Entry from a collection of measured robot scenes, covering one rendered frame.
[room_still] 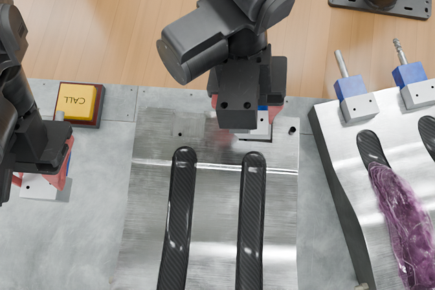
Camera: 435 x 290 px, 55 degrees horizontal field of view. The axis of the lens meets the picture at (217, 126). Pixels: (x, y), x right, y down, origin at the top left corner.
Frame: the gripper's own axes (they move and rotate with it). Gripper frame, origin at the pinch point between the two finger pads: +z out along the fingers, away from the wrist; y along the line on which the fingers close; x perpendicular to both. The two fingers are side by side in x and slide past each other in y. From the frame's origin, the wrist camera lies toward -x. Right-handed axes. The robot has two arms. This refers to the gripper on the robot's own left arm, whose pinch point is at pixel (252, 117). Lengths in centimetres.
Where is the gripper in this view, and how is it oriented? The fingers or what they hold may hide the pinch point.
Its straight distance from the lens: 61.8
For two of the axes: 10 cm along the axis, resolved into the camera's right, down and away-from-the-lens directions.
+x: 1.3, -7.9, 6.0
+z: 1.4, 6.1, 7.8
